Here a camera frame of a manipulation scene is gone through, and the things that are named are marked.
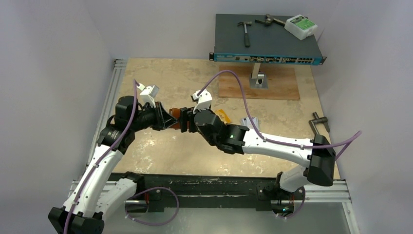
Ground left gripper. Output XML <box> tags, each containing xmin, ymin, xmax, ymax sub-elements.
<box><xmin>130</xmin><ymin>101</ymin><xmax>178</xmax><ymax>132</ymax></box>

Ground brown leather card holder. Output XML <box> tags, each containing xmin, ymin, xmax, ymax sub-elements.
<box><xmin>169</xmin><ymin>108</ymin><xmax>181</xmax><ymax>130</ymax></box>

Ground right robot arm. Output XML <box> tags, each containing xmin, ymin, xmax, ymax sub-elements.
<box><xmin>178</xmin><ymin>108</ymin><xmax>336</xmax><ymax>198</ymax></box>

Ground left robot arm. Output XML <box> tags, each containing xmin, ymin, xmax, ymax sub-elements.
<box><xmin>48</xmin><ymin>96</ymin><xmax>179</xmax><ymax>234</ymax></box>

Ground orange card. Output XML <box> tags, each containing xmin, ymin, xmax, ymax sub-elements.
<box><xmin>215</xmin><ymin>109</ymin><xmax>232</xmax><ymax>124</ymax></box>

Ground silver white cards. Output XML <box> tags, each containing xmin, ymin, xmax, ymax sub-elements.
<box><xmin>240</xmin><ymin>117</ymin><xmax>260</xmax><ymax>131</ymax></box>

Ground silver metal stand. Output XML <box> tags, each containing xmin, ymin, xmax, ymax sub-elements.
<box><xmin>249</xmin><ymin>63</ymin><xmax>268</xmax><ymax>89</ymax></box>

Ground hammer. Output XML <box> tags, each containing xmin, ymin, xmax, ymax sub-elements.
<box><xmin>237</xmin><ymin>21</ymin><xmax>252</xmax><ymax>48</ymax></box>

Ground brown wooden board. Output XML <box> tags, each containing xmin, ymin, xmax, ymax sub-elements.
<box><xmin>218</xmin><ymin>65</ymin><xmax>300</xmax><ymax>100</ymax></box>

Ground black metal tool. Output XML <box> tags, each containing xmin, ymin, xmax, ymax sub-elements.
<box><xmin>254</xmin><ymin>14</ymin><xmax>286</xmax><ymax>27</ymax></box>

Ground grey metal clamp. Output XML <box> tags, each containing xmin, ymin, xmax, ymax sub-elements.
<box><xmin>308</xmin><ymin>112</ymin><xmax>330</xmax><ymax>138</ymax></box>

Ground white green box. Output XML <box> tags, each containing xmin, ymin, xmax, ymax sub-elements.
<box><xmin>284</xmin><ymin>15</ymin><xmax>318</xmax><ymax>40</ymax></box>

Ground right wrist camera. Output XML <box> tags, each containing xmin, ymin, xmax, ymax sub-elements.
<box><xmin>191</xmin><ymin>89</ymin><xmax>212</xmax><ymax>114</ymax></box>

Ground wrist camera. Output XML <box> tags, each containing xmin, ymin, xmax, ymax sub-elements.
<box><xmin>137</xmin><ymin>83</ymin><xmax>159</xmax><ymax>108</ymax></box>
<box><xmin>191</xmin><ymin>89</ymin><xmax>212</xmax><ymax>114</ymax></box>

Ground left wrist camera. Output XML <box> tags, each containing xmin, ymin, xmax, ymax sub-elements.
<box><xmin>137</xmin><ymin>83</ymin><xmax>159</xmax><ymax>108</ymax></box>

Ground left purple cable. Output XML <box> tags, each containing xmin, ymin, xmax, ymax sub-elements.
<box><xmin>63</xmin><ymin>78</ymin><xmax>141</xmax><ymax>234</ymax></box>

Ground purple cable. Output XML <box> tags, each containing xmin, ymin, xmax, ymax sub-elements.
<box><xmin>197</xmin><ymin>70</ymin><xmax>363</xmax><ymax>162</ymax></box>
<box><xmin>63</xmin><ymin>78</ymin><xmax>141</xmax><ymax>234</ymax></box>

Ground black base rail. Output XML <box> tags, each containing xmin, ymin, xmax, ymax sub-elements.
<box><xmin>108</xmin><ymin>172</ymin><xmax>304</xmax><ymax>214</ymax></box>

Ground aluminium frame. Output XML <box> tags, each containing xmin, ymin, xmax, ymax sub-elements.
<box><xmin>63</xmin><ymin>58</ymin><xmax>128</xmax><ymax>210</ymax></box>

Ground blue network switch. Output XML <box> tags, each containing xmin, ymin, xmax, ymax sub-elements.
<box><xmin>209</xmin><ymin>14</ymin><xmax>326</xmax><ymax>66</ymax></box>

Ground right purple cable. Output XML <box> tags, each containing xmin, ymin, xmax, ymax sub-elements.
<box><xmin>197</xmin><ymin>70</ymin><xmax>363</xmax><ymax>162</ymax></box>

